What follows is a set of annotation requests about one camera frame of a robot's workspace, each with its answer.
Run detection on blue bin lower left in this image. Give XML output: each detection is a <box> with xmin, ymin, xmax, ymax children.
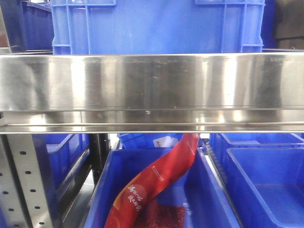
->
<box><xmin>33</xmin><ymin>133</ymin><xmax>90</xmax><ymax>190</ymax></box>

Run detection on blue bin with red bag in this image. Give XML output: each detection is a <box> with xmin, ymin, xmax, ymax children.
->
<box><xmin>85</xmin><ymin>148</ymin><xmax>239</xmax><ymax>228</ymax></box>

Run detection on empty blue bin right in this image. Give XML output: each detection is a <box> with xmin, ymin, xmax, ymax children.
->
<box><xmin>226</xmin><ymin>148</ymin><xmax>304</xmax><ymax>228</ymax></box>

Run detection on red snack bag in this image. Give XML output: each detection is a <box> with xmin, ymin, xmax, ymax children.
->
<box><xmin>104</xmin><ymin>133</ymin><xmax>200</xmax><ymax>228</ymax></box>

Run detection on large blue crate upper shelf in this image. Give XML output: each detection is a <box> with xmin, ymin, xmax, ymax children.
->
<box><xmin>51</xmin><ymin>0</ymin><xmax>265</xmax><ymax>55</ymax></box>

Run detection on stainless steel shelf rack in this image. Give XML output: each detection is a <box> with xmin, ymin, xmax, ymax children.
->
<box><xmin>0</xmin><ymin>19</ymin><xmax>304</xmax><ymax>228</ymax></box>

